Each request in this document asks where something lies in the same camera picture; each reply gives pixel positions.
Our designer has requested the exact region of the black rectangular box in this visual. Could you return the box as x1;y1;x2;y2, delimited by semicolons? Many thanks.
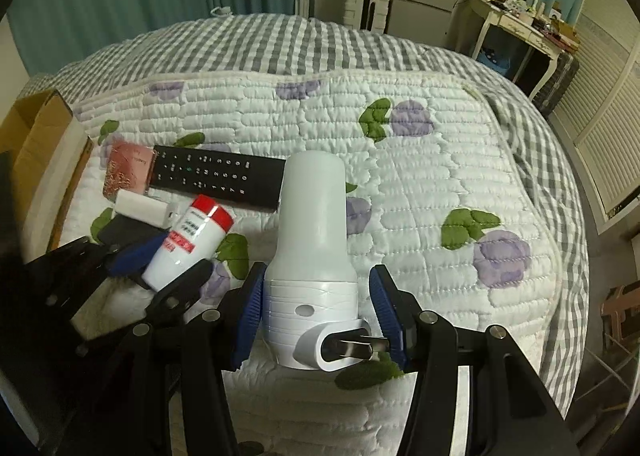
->
96;214;166;249

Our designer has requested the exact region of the small white rectangular box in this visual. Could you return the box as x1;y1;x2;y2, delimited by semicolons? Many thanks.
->
114;190;177;230

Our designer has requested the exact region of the white bottle red cap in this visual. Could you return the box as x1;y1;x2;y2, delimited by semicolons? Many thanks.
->
142;195;234;292

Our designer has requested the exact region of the red patterned small box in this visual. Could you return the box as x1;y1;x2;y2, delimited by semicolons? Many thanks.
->
102;141;155;202

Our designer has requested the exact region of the white cylindrical plug device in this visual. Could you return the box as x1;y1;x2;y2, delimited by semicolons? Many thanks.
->
262;150;371;372

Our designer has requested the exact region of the black tv remote control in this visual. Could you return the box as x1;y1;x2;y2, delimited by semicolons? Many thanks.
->
150;145;285;211

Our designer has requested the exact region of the open cardboard box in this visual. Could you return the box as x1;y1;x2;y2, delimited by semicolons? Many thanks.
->
1;89;93;262

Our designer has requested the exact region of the grey checkered bed sheet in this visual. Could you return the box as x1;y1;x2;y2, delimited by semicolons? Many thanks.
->
19;14;589;413

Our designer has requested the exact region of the large clear water jug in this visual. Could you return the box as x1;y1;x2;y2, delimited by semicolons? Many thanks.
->
209;6;232;17

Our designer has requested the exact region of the white louvered wardrobe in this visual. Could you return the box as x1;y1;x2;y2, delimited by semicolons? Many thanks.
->
550;0;639;234

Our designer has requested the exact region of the dark checkered suitcase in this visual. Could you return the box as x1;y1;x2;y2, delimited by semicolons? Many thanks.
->
533;52;579;119

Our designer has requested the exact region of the blue plastic basket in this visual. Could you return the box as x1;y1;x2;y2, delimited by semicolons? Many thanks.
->
476;48;511;77

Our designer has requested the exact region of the silver mini refrigerator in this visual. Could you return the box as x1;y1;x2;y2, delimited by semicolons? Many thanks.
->
386;0;457;48

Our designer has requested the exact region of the white dressing table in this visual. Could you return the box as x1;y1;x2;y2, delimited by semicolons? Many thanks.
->
446;0;565;101

